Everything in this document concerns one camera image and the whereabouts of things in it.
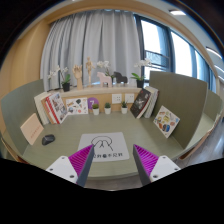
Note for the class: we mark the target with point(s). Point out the green right divider panel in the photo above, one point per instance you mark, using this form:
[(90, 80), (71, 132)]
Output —
[(185, 97)]

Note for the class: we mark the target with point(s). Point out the wooden hand model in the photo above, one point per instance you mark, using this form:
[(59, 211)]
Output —
[(77, 71)]

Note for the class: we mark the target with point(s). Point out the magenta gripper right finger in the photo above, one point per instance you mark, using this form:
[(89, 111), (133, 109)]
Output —
[(152, 167)]

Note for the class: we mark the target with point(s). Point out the small potted plant middle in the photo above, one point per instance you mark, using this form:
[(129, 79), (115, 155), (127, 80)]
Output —
[(107, 108)]

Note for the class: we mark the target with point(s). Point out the green left divider panel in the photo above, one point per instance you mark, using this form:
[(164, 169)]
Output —
[(17, 106)]

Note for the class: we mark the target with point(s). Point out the white book behind black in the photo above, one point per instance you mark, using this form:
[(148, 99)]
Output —
[(153, 98)]

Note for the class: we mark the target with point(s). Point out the wooden mannequin figure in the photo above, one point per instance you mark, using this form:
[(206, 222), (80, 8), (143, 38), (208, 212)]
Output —
[(89, 67)]

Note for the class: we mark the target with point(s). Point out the small potted plant right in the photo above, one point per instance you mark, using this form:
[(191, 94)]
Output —
[(124, 107)]

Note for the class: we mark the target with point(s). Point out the beige card booklet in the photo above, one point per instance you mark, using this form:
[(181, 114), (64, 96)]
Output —
[(32, 128)]

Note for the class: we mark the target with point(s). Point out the small potted plant left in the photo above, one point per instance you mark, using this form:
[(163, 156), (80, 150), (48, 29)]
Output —
[(95, 108)]

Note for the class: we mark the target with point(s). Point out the white books stack left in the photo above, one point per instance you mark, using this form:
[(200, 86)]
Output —
[(40, 108)]

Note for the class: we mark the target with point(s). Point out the purple round card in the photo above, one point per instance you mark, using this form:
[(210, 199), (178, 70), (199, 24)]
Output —
[(92, 101)]

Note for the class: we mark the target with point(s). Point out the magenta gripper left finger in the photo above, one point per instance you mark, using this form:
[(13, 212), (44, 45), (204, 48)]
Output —
[(74, 168)]

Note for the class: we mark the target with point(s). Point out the white orchid black pot left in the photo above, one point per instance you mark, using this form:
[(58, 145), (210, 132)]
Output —
[(64, 77)]

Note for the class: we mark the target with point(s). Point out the green divider panel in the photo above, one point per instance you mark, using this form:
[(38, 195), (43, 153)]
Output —
[(17, 106), (185, 97)]

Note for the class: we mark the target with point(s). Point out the grey curtain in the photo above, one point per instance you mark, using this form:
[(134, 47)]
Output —
[(101, 35)]

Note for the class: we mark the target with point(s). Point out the black computer mouse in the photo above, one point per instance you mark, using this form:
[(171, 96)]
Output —
[(47, 139)]

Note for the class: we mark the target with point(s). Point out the small potted plant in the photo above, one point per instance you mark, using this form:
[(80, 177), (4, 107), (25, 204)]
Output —
[(107, 108), (95, 108), (124, 107)]

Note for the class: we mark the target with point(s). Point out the pink horse figurine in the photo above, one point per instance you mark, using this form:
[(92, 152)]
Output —
[(104, 79)]

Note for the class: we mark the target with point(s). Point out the white orchid middle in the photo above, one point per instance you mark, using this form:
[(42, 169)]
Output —
[(106, 66)]

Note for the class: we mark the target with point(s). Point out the red white magazine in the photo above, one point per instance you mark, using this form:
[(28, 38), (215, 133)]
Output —
[(57, 107)]

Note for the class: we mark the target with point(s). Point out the white orchid black pot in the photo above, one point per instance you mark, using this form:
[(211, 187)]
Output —
[(64, 77), (139, 78)]

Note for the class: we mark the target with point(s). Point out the black horse figurine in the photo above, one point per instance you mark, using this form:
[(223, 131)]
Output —
[(120, 78)]

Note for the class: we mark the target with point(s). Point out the wooden shelf with sockets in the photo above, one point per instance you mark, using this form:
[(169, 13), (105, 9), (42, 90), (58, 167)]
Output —
[(102, 94)]

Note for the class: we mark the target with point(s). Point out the white mouse pad with drawing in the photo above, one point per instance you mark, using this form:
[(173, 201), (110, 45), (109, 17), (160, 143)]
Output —
[(108, 147)]

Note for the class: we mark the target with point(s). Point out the colourful illustrated card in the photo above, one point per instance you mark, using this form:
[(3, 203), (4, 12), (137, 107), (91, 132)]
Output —
[(166, 121)]

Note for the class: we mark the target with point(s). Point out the white orchid black pot right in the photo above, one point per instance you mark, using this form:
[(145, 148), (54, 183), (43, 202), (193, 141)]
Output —
[(139, 78)]

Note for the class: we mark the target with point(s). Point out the white sticker card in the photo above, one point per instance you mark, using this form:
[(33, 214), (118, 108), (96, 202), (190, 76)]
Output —
[(77, 106)]

